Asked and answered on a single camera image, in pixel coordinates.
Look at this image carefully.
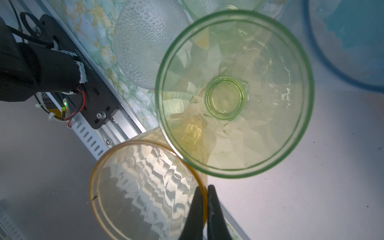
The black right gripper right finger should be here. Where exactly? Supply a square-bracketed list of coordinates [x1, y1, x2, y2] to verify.
[207, 185, 232, 240]

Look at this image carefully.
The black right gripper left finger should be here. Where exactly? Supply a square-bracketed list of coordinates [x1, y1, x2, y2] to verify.
[179, 187, 204, 240]

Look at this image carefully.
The yellow tall glass front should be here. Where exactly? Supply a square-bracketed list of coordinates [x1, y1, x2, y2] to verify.
[90, 128, 208, 240]

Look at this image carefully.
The green tall glass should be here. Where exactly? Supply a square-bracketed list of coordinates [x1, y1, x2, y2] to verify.
[155, 10, 315, 179]

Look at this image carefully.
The blue clear tall glass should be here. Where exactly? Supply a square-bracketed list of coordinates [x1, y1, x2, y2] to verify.
[278, 0, 384, 94]

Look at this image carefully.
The pink rectangular tray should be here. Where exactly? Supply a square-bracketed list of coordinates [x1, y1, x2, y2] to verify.
[206, 68, 384, 240]

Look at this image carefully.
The short clear dimpled cup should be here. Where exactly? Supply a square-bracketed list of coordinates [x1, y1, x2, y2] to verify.
[113, 0, 189, 90]

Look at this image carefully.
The short green cup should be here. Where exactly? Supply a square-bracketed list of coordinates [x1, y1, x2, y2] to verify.
[182, 0, 268, 20]

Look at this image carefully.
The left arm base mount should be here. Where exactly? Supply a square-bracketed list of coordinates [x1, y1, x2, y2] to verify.
[40, 15, 120, 129]

